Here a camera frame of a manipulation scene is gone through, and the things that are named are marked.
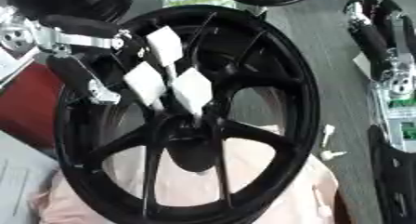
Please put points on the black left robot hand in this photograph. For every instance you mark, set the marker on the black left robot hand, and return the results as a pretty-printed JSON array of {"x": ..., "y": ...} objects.
[{"x": 81, "y": 25}]

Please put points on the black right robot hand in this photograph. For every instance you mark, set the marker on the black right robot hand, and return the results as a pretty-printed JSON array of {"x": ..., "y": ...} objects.
[{"x": 375, "y": 38}]

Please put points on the silver and black right robot arm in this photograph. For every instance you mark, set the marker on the silver and black right robot arm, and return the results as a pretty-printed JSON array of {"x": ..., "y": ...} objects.
[{"x": 395, "y": 178}]

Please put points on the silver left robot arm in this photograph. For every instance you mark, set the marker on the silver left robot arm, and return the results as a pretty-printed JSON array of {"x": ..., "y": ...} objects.
[{"x": 13, "y": 38}]

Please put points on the black spoked wheel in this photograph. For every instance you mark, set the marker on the black spoked wheel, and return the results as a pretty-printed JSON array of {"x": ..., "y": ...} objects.
[{"x": 295, "y": 88}]

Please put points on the black round tyre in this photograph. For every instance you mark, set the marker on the black round tyre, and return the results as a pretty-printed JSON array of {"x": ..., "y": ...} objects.
[{"x": 81, "y": 0}]

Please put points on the white paper card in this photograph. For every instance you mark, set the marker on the white paper card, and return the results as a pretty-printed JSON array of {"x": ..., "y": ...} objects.
[{"x": 363, "y": 65}]

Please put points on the pale pink cloth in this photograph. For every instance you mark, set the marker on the pale pink cloth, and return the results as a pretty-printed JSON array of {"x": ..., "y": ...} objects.
[{"x": 184, "y": 184}]

